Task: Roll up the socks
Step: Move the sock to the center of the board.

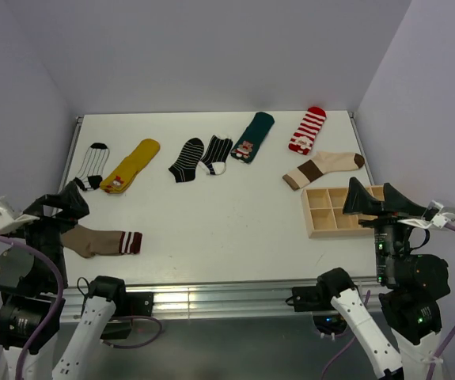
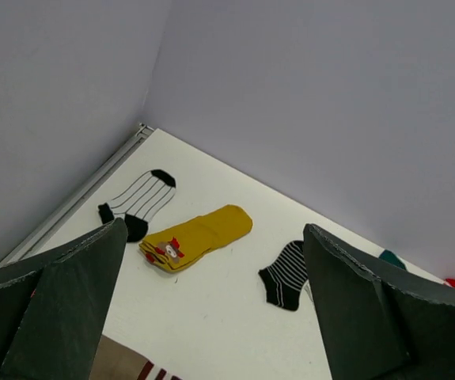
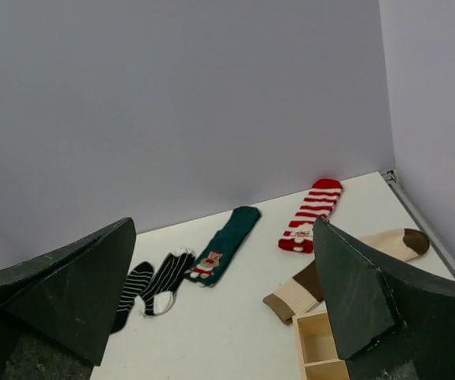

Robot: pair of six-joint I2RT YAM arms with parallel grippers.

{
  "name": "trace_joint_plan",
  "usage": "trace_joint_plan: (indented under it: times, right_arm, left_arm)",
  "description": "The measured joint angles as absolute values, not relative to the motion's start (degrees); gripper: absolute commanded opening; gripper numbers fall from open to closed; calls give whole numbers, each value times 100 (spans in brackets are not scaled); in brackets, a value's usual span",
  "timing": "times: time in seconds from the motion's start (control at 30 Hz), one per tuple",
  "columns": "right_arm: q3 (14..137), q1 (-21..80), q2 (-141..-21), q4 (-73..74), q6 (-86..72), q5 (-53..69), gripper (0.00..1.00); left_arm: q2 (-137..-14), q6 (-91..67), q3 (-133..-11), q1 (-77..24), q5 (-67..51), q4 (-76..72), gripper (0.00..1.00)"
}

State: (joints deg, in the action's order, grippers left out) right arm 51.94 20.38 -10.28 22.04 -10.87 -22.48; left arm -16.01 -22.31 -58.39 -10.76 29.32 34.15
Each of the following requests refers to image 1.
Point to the aluminium table frame rail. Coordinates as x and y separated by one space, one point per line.
220 300

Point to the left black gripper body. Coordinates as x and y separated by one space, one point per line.
46 234

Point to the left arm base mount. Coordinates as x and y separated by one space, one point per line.
135 304

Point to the black vertical-striped ankle sock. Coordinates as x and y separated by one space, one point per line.
214 159

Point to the tan sock with maroon stripes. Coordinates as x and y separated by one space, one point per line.
89 243

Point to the mustard yellow sock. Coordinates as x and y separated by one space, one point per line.
124 174

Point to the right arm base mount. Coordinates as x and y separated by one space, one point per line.
327 321

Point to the cream and brown sock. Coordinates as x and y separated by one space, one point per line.
320 164

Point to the wooden compartment tray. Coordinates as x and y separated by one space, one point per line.
324 217

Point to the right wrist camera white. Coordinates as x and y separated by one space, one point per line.
436 216

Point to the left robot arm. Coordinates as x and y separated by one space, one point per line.
32 282

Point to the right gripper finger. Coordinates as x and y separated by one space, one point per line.
360 201
396 202

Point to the black horizontal-striped ankle sock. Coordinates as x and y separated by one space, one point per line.
184 168

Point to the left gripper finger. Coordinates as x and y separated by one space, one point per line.
72 204
49 206

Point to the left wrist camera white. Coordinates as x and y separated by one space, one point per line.
12 219

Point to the dark green reindeer sock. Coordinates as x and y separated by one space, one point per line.
248 145

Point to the red white striped santa sock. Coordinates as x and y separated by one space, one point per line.
303 139

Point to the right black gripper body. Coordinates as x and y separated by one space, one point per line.
390 236

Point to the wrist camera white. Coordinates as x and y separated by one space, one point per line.
12 219
436 216

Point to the white black vertical-striped sock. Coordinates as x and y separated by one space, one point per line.
90 174

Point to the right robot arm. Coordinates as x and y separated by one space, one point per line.
415 284

